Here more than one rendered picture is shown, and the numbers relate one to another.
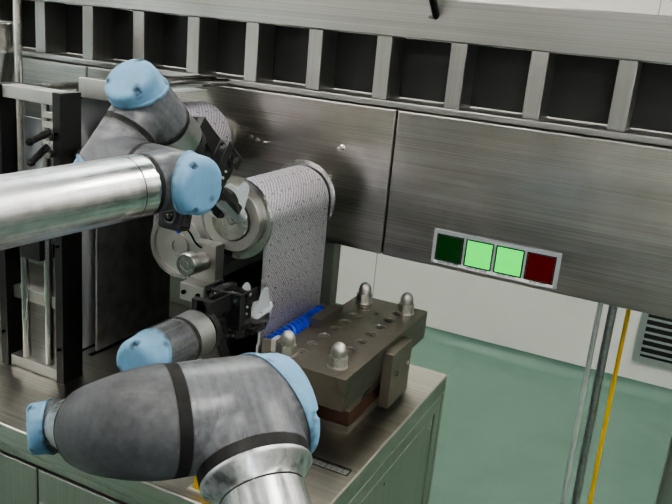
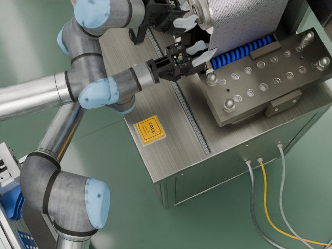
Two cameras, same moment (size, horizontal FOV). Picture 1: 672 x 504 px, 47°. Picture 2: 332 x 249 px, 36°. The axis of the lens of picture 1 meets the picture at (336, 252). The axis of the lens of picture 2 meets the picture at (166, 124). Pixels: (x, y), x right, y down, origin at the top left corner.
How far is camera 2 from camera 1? 1.18 m
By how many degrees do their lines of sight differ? 62
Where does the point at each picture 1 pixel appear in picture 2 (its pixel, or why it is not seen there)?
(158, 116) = (101, 29)
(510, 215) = not seen: outside the picture
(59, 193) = (12, 111)
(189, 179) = (84, 104)
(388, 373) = (270, 108)
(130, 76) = (83, 11)
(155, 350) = not seen: hidden behind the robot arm
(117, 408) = (25, 193)
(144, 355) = not seen: hidden behind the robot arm
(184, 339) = (129, 90)
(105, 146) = (69, 40)
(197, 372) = (55, 195)
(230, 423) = (61, 218)
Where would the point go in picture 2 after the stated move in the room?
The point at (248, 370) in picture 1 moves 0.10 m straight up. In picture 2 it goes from (75, 203) to (67, 197)
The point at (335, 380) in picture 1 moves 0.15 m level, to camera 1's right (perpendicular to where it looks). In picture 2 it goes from (218, 117) to (258, 148)
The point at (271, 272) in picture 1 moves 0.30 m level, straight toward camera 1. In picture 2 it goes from (218, 39) to (156, 120)
